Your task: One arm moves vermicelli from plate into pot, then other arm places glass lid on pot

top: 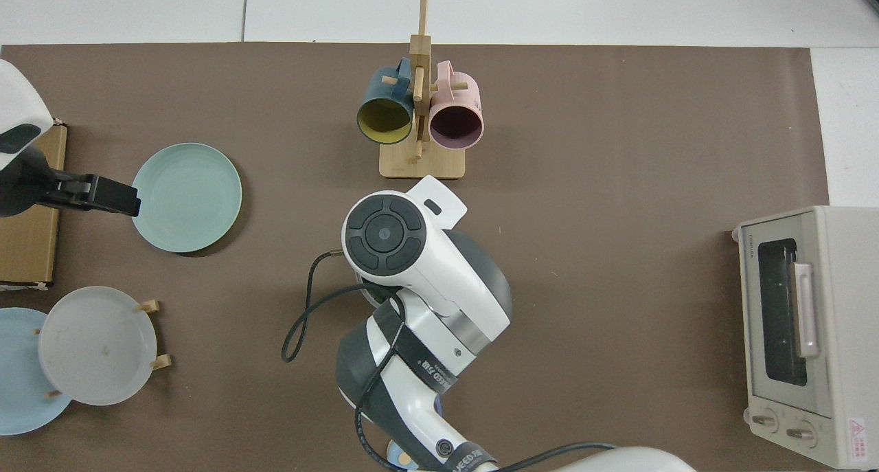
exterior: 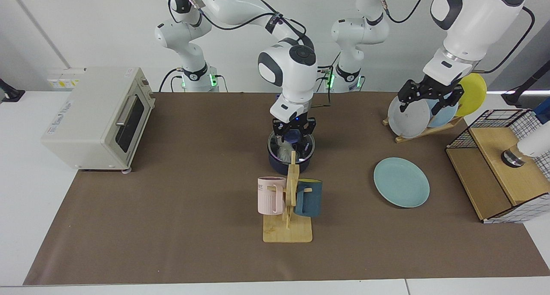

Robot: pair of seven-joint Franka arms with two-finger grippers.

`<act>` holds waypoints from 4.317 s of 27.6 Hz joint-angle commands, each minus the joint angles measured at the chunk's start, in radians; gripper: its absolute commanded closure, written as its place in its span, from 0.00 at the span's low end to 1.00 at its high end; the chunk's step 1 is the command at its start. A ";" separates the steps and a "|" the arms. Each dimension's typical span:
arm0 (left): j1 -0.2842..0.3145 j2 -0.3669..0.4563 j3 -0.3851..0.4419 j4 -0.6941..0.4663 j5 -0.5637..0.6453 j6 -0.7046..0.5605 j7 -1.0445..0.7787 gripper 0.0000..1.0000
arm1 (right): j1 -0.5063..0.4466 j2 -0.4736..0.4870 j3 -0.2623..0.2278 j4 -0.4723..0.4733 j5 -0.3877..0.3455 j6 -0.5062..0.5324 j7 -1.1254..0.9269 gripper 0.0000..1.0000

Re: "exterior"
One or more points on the glass lid with blue knob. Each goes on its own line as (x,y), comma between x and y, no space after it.
(303,150)

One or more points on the light blue plate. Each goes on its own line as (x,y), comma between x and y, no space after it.
(447,114)

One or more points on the grey plate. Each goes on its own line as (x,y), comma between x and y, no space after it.
(408,119)

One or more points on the wooden plate rack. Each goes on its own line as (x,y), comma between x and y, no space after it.
(400,139)

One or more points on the yellow plate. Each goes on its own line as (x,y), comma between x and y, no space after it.
(475,89)

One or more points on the pale green plate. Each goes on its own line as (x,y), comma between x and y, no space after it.
(401,183)

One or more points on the pink mug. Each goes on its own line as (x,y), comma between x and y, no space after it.
(268,198)

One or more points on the dark teal mug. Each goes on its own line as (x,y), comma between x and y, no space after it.
(309,200)

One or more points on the wooden cup stand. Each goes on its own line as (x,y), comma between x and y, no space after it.
(288,232)

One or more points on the white cylinder with dark base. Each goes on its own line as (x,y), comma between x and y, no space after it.
(535,144)

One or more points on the blue box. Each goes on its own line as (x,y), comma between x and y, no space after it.
(543,110)

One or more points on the brown table cloth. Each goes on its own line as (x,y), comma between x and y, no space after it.
(215,252)

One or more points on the pale toaster oven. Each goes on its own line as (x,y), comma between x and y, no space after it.
(81,127)

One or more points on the white socket box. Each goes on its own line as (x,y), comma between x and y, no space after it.
(64,82)

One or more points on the black clamp mount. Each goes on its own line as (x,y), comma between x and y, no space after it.
(10,93)

